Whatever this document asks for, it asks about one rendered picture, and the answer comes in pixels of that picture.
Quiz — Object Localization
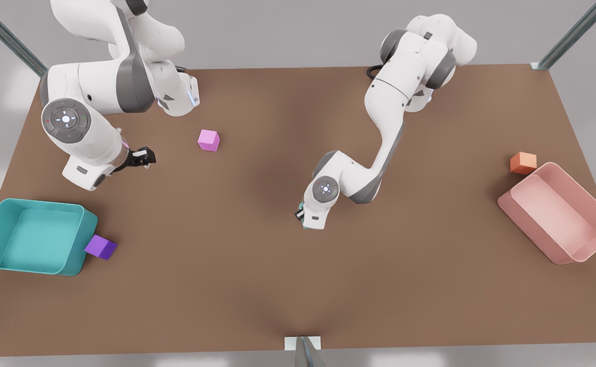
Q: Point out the pink cube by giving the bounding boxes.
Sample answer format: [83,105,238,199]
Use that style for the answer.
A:
[198,129,221,152]

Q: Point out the purple cube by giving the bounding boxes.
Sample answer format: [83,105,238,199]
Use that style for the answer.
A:
[84,235,118,260]

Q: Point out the teal plastic bin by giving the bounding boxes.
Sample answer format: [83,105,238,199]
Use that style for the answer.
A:
[0,198,98,277]

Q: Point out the orange cube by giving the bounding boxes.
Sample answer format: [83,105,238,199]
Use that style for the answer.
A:
[510,151,537,175]

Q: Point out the pink plastic bin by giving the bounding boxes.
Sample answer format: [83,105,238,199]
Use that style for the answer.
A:
[497,162,596,265]

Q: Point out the silver frame post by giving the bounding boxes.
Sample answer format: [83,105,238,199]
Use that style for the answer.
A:
[0,0,48,78]
[530,0,596,71]
[284,336,327,367]

